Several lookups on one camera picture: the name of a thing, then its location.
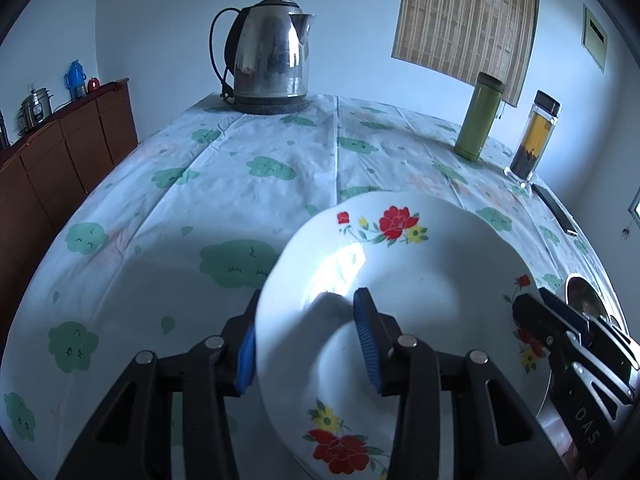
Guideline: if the white plate with red flowers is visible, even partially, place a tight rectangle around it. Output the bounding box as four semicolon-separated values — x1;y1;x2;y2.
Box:
254;192;553;480

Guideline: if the blue thermos jug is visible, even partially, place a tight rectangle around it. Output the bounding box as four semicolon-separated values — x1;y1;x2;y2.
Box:
64;60;88;99

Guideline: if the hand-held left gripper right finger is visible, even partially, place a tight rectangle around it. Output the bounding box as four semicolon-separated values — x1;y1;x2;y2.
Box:
351;287;573;480

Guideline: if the steel rice cooker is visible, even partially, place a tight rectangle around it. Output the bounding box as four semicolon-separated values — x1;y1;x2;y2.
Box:
19;88;53;132

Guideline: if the stainless steel bowl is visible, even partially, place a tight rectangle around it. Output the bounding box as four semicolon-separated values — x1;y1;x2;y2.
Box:
536;274;628;476

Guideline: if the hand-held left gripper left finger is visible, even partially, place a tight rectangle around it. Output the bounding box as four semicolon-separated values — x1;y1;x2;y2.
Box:
52;290;262;480

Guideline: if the brown wooden sideboard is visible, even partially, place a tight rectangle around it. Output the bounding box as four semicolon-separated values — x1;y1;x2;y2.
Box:
0;78;138;341

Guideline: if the pale green wall panel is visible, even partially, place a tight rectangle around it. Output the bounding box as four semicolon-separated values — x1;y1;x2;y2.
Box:
581;3;609;72

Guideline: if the glass tea bottle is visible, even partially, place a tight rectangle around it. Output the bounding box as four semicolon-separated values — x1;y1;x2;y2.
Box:
504;90;562;181

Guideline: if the black kettle base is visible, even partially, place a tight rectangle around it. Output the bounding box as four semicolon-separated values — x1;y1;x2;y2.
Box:
220;91;308;117

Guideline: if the bamboo window blind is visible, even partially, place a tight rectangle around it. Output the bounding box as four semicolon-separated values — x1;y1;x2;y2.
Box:
391;0;542;107

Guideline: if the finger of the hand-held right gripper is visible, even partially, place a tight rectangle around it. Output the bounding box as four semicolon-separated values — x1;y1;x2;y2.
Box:
511;292;592;362
539;287;640;368

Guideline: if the stainless steel electric kettle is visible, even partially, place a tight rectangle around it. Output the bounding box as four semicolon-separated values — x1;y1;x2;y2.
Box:
210;0;317;106

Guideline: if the green thermos bottle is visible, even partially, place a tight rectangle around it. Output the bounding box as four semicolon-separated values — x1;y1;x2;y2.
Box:
454;72;503;162

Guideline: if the white tablecloth with green clouds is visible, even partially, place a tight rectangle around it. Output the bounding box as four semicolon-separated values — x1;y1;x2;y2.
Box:
0;92;631;480

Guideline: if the black smartphone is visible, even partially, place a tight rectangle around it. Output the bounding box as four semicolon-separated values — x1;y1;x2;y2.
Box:
531;183;578;236

